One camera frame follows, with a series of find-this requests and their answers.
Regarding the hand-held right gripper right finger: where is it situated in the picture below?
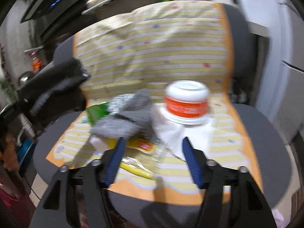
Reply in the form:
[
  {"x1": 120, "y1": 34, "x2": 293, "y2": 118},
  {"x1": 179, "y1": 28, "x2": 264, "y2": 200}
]
[{"x1": 182, "y1": 136, "x2": 277, "y2": 228}]

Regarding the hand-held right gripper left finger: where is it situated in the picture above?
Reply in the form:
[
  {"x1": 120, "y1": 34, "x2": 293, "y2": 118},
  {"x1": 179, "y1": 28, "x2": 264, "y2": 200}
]
[{"x1": 28, "y1": 136, "x2": 126, "y2": 228}]

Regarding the yellow striped packet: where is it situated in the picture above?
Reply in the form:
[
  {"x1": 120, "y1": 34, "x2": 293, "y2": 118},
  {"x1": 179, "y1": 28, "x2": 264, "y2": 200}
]
[{"x1": 119, "y1": 157, "x2": 155, "y2": 180}]

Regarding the yellow packet red label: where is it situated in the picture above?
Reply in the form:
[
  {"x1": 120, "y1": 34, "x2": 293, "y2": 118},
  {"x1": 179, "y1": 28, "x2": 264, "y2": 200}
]
[{"x1": 108, "y1": 136, "x2": 155, "y2": 153}]

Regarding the white paper tissue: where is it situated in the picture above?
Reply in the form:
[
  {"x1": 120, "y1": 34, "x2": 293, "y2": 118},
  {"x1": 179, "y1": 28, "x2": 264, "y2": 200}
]
[{"x1": 152, "y1": 106, "x2": 214, "y2": 161}]

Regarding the clear plastic wrapper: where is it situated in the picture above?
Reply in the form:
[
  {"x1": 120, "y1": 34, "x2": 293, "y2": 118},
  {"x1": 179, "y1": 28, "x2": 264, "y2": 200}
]
[{"x1": 123, "y1": 145, "x2": 172, "y2": 169}]

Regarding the grey textured cloth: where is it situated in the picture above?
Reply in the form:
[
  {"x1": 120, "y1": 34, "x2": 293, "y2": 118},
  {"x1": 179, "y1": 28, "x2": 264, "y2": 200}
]
[{"x1": 90, "y1": 89, "x2": 154, "y2": 140}]

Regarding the green snack packet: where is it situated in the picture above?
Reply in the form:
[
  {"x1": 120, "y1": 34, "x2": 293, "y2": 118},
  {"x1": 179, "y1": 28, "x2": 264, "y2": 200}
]
[{"x1": 86, "y1": 102, "x2": 111, "y2": 126}]

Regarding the white jar orange label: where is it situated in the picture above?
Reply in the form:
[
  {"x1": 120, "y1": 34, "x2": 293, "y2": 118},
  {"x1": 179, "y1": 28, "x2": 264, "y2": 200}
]
[{"x1": 165, "y1": 81, "x2": 211, "y2": 126}]

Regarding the metal pot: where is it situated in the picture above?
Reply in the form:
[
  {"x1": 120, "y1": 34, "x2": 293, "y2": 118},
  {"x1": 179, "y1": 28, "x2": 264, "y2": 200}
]
[{"x1": 18, "y1": 71, "x2": 35, "y2": 86}]

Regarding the blue bin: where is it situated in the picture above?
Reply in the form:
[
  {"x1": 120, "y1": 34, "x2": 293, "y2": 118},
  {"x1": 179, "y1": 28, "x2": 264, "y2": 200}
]
[{"x1": 18, "y1": 139, "x2": 40, "y2": 169}]

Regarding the grey office chair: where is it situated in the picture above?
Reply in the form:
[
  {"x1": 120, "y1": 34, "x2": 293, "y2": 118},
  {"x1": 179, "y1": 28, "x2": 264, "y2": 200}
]
[{"x1": 32, "y1": 3, "x2": 292, "y2": 219}]

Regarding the black monitor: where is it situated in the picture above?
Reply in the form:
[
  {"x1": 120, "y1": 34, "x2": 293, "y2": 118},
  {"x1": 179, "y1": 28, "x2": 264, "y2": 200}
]
[{"x1": 20, "y1": 0, "x2": 89, "y2": 24}]

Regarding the yellow striped dotted cloth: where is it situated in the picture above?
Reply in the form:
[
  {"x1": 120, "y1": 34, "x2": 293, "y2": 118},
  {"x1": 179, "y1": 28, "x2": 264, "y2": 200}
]
[{"x1": 46, "y1": 0, "x2": 263, "y2": 206}]

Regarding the white refrigerator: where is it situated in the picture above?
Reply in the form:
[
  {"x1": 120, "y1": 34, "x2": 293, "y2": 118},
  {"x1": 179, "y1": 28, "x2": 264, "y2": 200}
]
[{"x1": 268, "y1": 0, "x2": 304, "y2": 145}]

